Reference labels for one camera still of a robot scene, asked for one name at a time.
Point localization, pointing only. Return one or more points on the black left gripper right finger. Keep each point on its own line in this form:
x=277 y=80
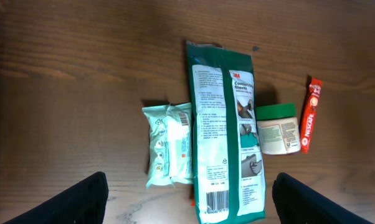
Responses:
x=296 y=203

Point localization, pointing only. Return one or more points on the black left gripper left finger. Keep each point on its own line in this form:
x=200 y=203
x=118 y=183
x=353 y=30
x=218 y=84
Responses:
x=84 y=202

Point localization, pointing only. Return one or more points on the green lid spice jar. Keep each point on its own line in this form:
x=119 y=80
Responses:
x=277 y=127

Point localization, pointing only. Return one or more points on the white green packet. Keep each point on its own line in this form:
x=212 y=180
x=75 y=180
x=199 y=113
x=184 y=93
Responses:
x=229 y=178

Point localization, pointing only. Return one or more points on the teal packet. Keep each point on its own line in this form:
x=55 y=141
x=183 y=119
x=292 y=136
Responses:
x=170 y=144

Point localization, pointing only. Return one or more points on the small red sachet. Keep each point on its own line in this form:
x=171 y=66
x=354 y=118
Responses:
x=309 y=114

